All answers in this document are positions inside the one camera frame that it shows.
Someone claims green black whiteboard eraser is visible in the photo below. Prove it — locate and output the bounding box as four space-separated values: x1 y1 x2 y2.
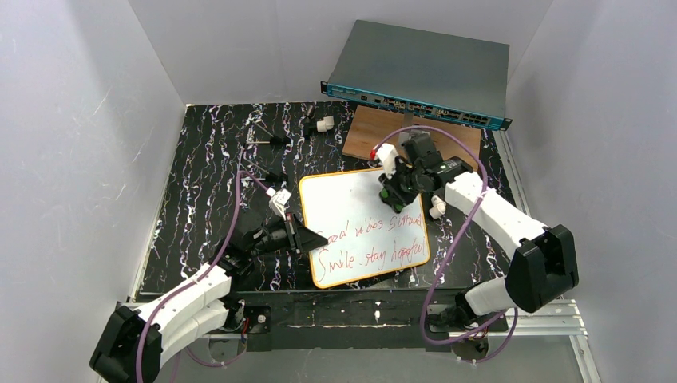
379 188 406 214

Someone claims orange framed whiteboard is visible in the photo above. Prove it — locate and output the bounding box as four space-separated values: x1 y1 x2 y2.
299 168 431 289

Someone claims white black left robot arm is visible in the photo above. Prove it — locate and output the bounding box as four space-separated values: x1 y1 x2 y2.
89 213 329 382

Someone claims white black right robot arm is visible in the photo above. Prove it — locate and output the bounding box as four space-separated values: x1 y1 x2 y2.
370 133 580 327

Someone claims white pipe elbow fitting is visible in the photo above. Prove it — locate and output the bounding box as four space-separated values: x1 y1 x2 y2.
428 195 446 219

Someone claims brown wooden board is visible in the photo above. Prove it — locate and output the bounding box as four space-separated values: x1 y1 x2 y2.
342 105 481 171

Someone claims white black pipe fitting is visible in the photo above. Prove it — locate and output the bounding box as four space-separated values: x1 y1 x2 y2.
302 116 335 136

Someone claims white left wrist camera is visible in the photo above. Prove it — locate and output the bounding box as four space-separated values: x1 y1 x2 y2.
266 188 291 218

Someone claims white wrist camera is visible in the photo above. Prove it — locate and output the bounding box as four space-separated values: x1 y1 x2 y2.
370 143 398 179
266 188 291 218

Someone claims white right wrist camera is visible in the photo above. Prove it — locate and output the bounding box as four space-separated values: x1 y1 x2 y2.
370 143 398 179

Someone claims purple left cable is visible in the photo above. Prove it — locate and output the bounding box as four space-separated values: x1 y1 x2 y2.
134 168 276 383

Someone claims teal network switch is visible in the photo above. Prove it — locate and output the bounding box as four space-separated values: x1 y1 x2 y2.
320 20 513 131

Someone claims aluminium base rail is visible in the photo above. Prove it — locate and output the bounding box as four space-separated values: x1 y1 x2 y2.
90 291 600 382

